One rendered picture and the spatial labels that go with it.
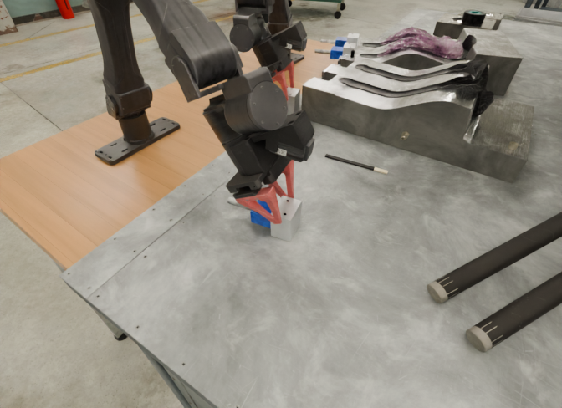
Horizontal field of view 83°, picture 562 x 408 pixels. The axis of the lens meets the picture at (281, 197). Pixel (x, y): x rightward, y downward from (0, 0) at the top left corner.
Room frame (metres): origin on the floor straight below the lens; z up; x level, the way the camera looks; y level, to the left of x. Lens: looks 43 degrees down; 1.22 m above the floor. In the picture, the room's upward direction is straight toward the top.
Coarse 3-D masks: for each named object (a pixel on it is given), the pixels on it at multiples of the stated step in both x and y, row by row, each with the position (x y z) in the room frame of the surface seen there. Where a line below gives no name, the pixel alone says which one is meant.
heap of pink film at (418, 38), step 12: (396, 36) 1.13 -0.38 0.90; (408, 36) 1.11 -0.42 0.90; (420, 36) 1.02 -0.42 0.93; (432, 36) 1.13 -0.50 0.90; (444, 36) 1.09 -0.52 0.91; (384, 48) 1.07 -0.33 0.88; (396, 48) 1.02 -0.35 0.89; (420, 48) 1.00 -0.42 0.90; (432, 48) 1.00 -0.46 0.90; (444, 48) 1.00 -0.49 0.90; (456, 48) 1.01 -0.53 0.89
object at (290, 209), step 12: (240, 204) 0.40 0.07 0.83; (264, 204) 0.39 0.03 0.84; (288, 204) 0.38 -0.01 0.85; (300, 204) 0.38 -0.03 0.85; (252, 216) 0.37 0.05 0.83; (288, 216) 0.35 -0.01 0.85; (300, 216) 0.38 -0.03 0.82; (276, 228) 0.35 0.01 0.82; (288, 228) 0.34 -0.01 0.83; (288, 240) 0.34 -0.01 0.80
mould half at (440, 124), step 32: (352, 64) 0.90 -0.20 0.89; (384, 64) 0.91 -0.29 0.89; (448, 64) 0.82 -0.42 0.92; (320, 96) 0.73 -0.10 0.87; (352, 96) 0.71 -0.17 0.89; (416, 96) 0.66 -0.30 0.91; (448, 96) 0.61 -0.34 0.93; (352, 128) 0.68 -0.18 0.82; (384, 128) 0.64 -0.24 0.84; (416, 128) 0.61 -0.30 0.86; (448, 128) 0.58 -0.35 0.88; (480, 128) 0.61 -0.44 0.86; (512, 128) 0.61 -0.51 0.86; (448, 160) 0.56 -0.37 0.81; (480, 160) 0.53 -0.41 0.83; (512, 160) 0.51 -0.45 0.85
